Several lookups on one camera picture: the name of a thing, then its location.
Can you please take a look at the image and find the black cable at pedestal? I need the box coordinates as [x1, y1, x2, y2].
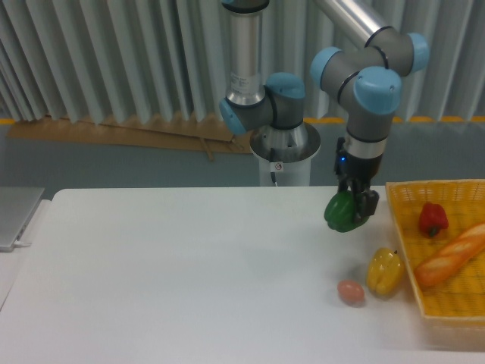
[268, 148, 281, 187]

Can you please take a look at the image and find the green bell pepper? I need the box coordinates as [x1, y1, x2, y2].
[324, 190, 369, 233]

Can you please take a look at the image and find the orange baguette bread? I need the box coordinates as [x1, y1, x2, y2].
[414, 222, 484, 287]

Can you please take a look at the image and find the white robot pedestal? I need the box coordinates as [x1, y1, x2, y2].
[250, 122, 321, 187]

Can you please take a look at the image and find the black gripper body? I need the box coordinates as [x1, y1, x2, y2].
[334, 136, 383, 189]

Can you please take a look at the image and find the red bell pepper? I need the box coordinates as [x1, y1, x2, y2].
[418, 202, 449, 237]

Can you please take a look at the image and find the brown egg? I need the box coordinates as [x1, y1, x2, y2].
[337, 280, 365, 304]

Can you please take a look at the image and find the yellow woven basket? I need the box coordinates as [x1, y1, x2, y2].
[386, 179, 484, 328]

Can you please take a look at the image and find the brown cardboard sheet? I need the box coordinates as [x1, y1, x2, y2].
[8, 111, 251, 161]

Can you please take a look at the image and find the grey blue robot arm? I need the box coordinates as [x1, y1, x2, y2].
[219, 1, 430, 232]

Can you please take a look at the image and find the yellow bell pepper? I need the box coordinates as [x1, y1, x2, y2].
[366, 248, 405, 296]

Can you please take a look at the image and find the silver laptop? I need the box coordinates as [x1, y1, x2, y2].
[0, 187, 44, 253]

